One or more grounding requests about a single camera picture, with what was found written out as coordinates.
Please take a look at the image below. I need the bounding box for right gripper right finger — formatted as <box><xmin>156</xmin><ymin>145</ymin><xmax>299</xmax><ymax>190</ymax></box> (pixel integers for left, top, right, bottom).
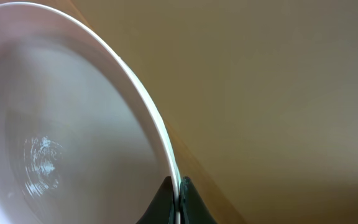
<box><xmin>180</xmin><ymin>177</ymin><xmax>217</xmax><ymax>224</ymax></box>

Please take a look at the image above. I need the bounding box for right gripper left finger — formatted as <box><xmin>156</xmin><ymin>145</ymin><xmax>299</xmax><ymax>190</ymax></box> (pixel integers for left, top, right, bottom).
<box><xmin>136</xmin><ymin>176</ymin><xmax>175</xmax><ymax>224</ymax></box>

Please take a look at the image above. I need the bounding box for white plate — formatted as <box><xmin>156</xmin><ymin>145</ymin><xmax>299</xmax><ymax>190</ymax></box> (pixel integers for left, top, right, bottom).
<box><xmin>0</xmin><ymin>2</ymin><xmax>180</xmax><ymax>223</ymax></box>

